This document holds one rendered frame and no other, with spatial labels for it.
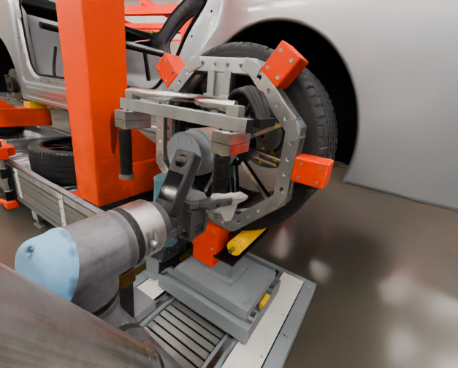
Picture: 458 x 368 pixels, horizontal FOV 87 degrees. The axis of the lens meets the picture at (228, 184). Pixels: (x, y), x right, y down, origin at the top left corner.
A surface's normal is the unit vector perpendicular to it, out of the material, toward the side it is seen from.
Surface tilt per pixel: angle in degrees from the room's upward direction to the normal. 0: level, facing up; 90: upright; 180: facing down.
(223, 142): 90
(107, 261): 75
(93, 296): 92
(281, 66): 90
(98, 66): 90
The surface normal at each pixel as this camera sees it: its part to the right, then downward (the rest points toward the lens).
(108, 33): 0.84, 0.28
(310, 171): -0.54, 0.24
